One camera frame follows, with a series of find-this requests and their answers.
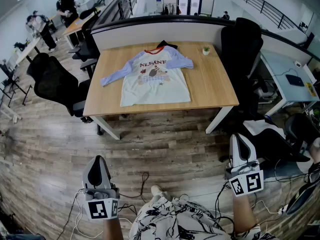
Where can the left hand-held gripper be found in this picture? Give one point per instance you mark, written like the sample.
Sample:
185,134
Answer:
100,209

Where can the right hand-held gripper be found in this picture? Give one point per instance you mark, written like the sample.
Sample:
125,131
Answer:
250,181

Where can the white blue raglan t-shirt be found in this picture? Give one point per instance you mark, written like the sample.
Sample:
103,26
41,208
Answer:
155,91

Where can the person's left forearm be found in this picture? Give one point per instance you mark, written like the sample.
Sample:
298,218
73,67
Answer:
112,230

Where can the person's right forearm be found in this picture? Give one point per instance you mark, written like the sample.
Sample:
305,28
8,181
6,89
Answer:
243,214

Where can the person's black-and-white patterned shirt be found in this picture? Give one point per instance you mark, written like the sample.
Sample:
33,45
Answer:
180,221

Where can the white cloth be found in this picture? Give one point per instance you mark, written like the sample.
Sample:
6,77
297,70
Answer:
260,127

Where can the black office chair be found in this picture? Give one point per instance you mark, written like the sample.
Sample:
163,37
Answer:
86,46
275,144
55,84
240,54

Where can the white table leg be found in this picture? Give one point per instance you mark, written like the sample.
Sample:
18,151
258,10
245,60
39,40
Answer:
218,120
107,127

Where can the person's light shoe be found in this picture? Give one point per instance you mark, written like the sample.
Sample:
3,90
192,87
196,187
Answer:
158,192

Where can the black flat box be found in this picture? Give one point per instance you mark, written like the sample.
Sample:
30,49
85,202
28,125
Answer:
295,80

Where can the yellow packet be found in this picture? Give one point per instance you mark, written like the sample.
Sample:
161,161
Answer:
310,88

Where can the light blue desk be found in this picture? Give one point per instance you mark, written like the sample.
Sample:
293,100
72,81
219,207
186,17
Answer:
280,66

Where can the small potted plant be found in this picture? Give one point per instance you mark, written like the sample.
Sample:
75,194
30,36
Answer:
206,51

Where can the black cloth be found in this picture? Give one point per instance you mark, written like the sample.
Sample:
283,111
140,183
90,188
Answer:
163,43

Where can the white background table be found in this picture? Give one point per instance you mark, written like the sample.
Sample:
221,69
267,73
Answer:
27,50

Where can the white desk partition black rim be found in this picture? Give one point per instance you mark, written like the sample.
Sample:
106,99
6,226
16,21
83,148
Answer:
155,32

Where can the black metal railing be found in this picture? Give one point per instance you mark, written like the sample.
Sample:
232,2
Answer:
265,5
120,6

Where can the wooden background table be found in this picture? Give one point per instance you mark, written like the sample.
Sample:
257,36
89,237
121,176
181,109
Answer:
75,25

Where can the glass double door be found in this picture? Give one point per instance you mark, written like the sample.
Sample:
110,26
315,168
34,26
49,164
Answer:
190,2

